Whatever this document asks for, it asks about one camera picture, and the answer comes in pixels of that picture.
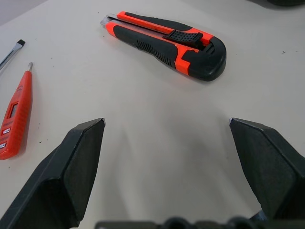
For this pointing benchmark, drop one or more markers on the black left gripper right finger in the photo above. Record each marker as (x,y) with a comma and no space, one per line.
(271,167)

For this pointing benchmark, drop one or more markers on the orange black utility knife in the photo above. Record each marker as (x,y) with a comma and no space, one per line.
(152,43)

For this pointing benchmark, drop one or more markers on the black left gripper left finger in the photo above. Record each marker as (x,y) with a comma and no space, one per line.
(59,181)

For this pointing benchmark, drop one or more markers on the black tool case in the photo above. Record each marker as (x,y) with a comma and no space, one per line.
(286,2)

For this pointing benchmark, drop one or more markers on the orange voltage tester pen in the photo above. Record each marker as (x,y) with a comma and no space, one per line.
(19,107)

